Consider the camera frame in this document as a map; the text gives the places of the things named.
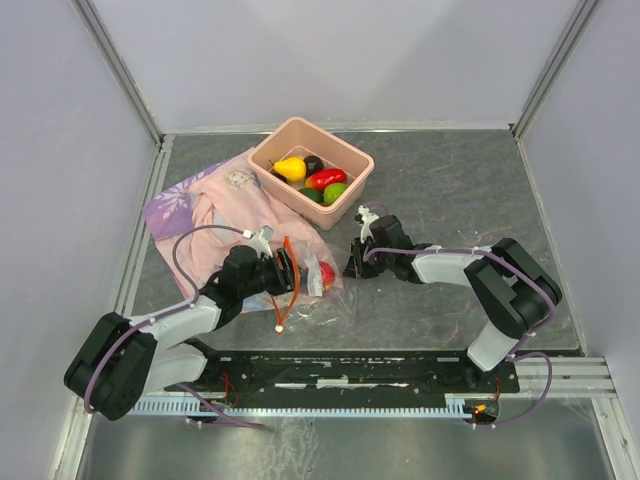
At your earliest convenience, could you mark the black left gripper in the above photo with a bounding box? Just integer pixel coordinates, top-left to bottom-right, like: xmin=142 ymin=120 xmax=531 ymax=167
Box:
xmin=239 ymin=247 xmax=316 ymax=299

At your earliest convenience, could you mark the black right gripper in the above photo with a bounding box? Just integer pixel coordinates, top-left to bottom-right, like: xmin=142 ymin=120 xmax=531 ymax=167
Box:
xmin=342 ymin=236 xmax=393 ymax=280

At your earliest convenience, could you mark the red fake tomato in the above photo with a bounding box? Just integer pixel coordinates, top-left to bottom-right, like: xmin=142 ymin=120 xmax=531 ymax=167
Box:
xmin=318 ymin=261 xmax=336 ymax=291

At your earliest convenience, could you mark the clear zip top bag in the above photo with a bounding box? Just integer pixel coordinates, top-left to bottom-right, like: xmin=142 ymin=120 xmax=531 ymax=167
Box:
xmin=271 ymin=236 xmax=356 ymax=336

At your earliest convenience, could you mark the green fake apple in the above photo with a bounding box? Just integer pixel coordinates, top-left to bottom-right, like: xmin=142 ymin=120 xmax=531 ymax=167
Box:
xmin=323 ymin=182 xmax=348 ymax=206

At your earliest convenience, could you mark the dark green fake vegetable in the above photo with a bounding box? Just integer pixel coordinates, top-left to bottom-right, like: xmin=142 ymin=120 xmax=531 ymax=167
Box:
xmin=299 ymin=188 xmax=324 ymax=204

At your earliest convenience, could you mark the red fake pepper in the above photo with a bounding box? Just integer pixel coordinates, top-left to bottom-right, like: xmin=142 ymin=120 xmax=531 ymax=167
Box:
xmin=305 ymin=168 xmax=347 ymax=192

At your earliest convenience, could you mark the yellow fake pear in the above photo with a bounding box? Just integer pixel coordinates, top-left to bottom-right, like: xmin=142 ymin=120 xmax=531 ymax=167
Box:
xmin=272 ymin=156 xmax=307 ymax=182

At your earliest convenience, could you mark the dark purple fake eggplant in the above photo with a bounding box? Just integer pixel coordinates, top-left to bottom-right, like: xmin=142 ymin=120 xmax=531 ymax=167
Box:
xmin=303 ymin=155 xmax=325 ymax=177

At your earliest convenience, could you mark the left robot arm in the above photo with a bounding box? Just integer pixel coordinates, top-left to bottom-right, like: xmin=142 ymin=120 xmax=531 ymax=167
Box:
xmin=63 ymin=245 xmax=300 ymax=421

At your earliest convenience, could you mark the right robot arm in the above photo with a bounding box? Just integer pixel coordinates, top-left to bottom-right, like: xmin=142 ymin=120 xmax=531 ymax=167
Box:
xmin=343 ymin=206 xmax=563 ymax=391

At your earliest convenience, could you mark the pink purple printed cloth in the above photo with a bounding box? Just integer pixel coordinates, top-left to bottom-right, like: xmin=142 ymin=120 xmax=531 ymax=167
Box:
xmin=144 ymin=153 xmax=325 ymax=298

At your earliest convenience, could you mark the pink plastic tub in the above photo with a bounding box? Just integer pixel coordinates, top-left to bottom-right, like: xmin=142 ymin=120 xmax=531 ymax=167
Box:
xmin=248 ymin=117 xmax=374 ymax=230

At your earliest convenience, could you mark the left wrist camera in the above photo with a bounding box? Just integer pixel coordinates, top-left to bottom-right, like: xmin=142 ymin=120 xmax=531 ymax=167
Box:
xmin=249 ymin=225 xmax=274 ymax=259

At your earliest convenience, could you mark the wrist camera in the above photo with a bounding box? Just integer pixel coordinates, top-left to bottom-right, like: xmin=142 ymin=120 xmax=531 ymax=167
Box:
xmin=249 ymin=225 xmax=274 ymax=259
xmin=355 ymin=205 xmax=379 ymax=243

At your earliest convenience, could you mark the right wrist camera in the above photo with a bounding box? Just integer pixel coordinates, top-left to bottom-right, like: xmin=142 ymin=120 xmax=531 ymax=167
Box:
xmin=355 ymin=205 xmax=379 ymax=243

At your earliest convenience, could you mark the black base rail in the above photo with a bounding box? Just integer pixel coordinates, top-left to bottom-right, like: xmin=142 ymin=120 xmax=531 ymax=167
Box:
xmin=187 ymin=348 xmax=520 ymax=407

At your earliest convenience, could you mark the light blue cable duct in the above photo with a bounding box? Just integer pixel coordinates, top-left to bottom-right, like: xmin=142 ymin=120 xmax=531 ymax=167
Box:
xmin=129 ymin=389 xmax=489 ymax=420

